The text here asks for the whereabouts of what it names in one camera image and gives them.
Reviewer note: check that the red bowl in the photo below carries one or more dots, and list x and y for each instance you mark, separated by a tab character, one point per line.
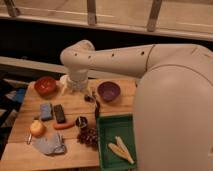
45	86

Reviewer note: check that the metal spoon handle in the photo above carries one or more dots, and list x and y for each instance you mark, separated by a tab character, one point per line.
29	139

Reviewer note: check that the purple bowl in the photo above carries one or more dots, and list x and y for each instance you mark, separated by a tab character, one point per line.
108	91

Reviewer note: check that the grey-blue cloth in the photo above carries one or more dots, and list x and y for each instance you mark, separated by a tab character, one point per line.
53	146

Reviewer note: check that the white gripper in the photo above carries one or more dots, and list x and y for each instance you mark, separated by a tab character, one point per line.
77	81

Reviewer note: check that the black knife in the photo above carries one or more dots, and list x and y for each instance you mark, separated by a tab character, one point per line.
97	109

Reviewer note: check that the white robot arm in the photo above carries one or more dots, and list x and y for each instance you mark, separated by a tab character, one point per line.
173	104

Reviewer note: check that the small dark round can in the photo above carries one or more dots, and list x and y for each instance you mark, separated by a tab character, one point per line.
81	122

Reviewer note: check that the blue sponge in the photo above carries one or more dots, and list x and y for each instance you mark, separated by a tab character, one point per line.
46	111

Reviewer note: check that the green plastic tray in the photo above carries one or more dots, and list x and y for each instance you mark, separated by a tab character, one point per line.
109	128

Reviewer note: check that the bunch of dark grapes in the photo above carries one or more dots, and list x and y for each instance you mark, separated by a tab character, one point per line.
89	137

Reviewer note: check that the black eraser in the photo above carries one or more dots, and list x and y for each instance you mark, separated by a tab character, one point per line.
59	113

